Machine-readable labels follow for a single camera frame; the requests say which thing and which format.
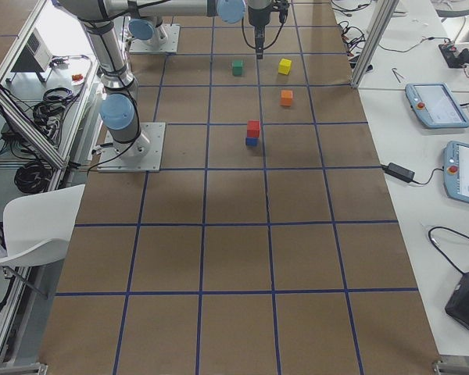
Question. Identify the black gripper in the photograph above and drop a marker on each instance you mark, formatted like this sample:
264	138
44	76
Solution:
259	16

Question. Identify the red wooden block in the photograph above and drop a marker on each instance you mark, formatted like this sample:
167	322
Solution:
253	129

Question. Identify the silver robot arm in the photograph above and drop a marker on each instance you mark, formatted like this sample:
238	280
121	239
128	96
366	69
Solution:
119	112
150	30

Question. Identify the yellow wooden block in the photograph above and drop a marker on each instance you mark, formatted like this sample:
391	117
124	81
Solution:
284	66

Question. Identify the green wooden block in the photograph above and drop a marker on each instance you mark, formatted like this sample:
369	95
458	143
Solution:
237	67

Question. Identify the orange wooden block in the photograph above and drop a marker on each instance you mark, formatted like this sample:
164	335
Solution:
286	98

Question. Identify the blue wooden block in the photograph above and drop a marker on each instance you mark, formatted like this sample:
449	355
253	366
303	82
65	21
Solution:
251	141

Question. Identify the upper blue teach pendant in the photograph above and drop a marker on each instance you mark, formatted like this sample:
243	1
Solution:
435	106

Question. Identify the blue teach pendant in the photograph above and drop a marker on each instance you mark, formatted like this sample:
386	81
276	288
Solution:
456	170
435	106

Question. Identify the black power adapter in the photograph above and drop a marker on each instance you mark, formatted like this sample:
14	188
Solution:
398	172

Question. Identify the grey control box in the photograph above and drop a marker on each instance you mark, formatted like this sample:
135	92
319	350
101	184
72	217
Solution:
34	58

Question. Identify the lower blue teach pendant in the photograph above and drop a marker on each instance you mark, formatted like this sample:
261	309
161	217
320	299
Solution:
456	170

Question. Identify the white plastic chair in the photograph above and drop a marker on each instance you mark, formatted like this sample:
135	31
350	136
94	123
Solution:
38	228

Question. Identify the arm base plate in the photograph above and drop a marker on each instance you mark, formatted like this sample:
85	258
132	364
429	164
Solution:
144	155
170	47

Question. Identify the aluminium frame post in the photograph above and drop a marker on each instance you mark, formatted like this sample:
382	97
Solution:
383	12

